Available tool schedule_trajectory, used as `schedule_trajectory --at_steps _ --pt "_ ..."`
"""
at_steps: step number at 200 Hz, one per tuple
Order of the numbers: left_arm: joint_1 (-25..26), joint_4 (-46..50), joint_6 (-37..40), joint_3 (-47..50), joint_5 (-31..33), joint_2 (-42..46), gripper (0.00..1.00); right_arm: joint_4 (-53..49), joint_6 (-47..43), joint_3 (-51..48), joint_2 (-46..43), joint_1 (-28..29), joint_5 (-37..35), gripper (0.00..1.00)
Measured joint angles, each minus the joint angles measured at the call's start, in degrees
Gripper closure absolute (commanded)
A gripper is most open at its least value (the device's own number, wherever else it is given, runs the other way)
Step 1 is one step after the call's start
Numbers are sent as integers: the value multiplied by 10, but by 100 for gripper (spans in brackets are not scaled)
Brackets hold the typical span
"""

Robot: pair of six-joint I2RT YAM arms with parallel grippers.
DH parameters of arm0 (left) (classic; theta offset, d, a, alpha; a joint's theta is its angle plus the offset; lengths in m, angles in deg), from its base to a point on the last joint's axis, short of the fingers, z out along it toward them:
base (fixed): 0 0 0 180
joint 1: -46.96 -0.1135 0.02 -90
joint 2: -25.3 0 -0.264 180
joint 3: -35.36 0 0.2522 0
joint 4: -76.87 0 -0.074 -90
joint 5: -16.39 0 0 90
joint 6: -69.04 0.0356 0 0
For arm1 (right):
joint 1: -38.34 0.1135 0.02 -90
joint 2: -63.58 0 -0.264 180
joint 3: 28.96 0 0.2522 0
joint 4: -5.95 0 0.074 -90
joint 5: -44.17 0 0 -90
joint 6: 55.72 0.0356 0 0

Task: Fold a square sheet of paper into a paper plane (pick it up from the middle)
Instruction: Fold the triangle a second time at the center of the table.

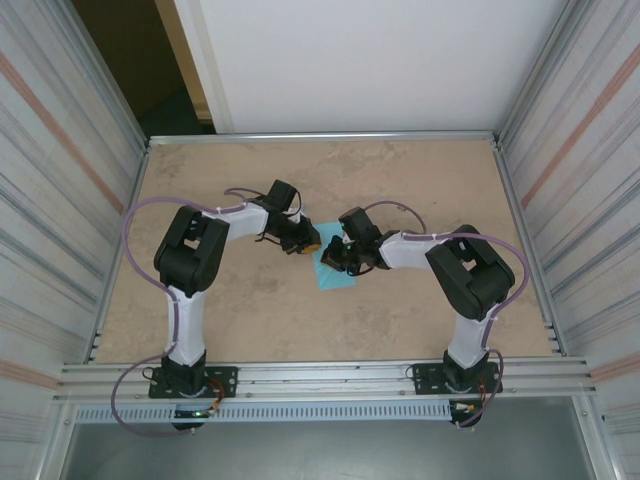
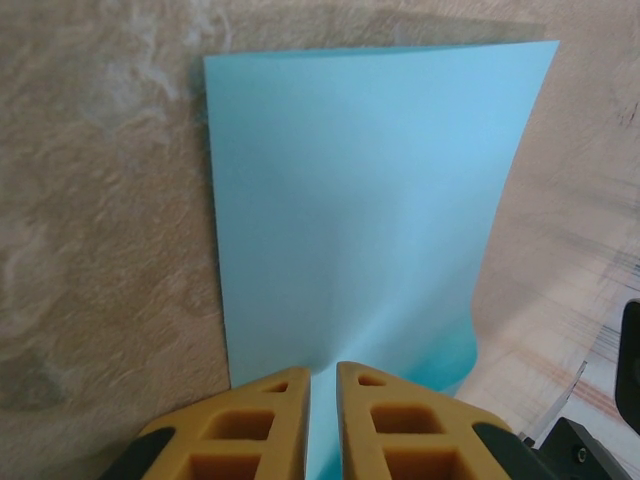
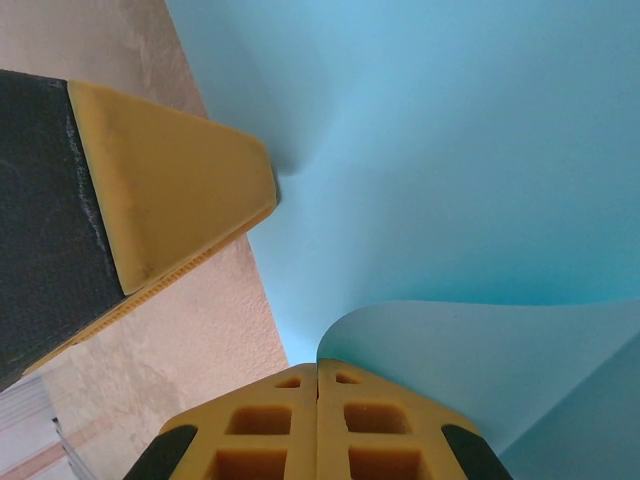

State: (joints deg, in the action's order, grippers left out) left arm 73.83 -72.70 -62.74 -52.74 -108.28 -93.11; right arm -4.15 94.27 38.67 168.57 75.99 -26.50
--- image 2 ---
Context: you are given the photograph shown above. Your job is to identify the light blue paper sheet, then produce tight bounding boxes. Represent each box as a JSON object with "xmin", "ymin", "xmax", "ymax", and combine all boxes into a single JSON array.
[{"xmin": 203, "ymin": 39, "xmax": 561, "ymax": 480}]

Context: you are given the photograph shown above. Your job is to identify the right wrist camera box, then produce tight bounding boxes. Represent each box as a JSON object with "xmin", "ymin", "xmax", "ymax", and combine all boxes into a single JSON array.
[{"xmin": 619, "ymin": 298, "xmax": 640, "ymax": 432}]

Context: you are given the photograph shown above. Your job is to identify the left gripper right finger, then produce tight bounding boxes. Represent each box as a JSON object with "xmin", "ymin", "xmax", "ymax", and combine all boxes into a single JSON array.
[{"xmin": 335, "ymin": 360, "xmax": 551, "ymax": 480}]

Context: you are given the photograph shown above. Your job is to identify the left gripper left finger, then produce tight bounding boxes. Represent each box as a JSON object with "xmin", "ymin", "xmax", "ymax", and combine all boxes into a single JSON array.
[{"xmin": 121, "ymin": 366, "xmax": 314, "ymax": 480}]

